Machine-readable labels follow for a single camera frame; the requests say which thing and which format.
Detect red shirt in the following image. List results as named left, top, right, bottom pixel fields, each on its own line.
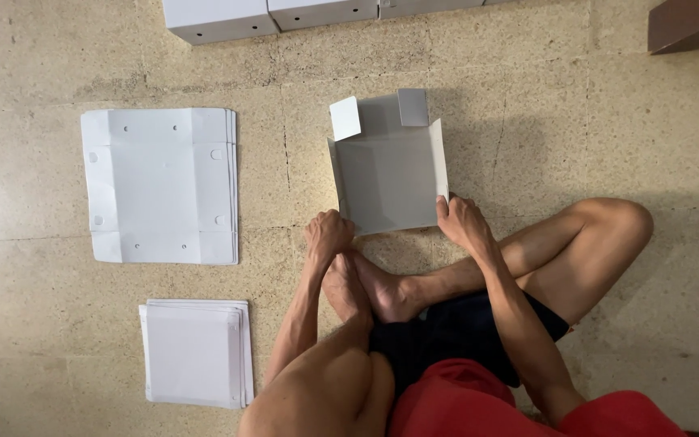
left=387, top=357, right=688, bottom=437

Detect assembled white cardboard box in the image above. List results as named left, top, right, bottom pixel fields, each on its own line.
left=379, top=0, right=487, bottom=19
left=161, top=0, right=281, bottom=46
left=267, top=0, right=381, bottom=32

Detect person's left hand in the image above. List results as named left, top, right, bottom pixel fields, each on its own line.
left=304, top=209, right=357, bottom=262

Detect person's leg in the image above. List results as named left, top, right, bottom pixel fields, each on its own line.
left=352, top=197, right=655, bottom=326
left=238, top=252, right=396, bottom=437

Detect black shorts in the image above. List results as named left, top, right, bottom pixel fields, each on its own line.
left=368, top=289, right=571, bottom=403

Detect person's right leg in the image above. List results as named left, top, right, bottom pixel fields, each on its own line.
left=352, top=197, right=655, bottom=326

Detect person's right hand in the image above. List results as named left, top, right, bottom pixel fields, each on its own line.
left=436, top=194, right=496, bottom=251

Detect person's left leg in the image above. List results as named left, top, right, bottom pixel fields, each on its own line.
left=238, top=252, right=396, bottom=437

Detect brown wooden furniture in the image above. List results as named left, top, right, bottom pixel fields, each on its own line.
left=647, top=0, right=699, bottom=56

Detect stack of flat box blanks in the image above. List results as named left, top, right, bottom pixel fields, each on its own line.
left=80, top=107, right=240, bottom=266

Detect stack of small white sheets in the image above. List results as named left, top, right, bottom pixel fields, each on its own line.
left=138, top=299, right=255, bottom=410

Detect half-folded white cardboard box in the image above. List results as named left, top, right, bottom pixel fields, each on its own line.
left=327, top=89, right=450, bottom=237

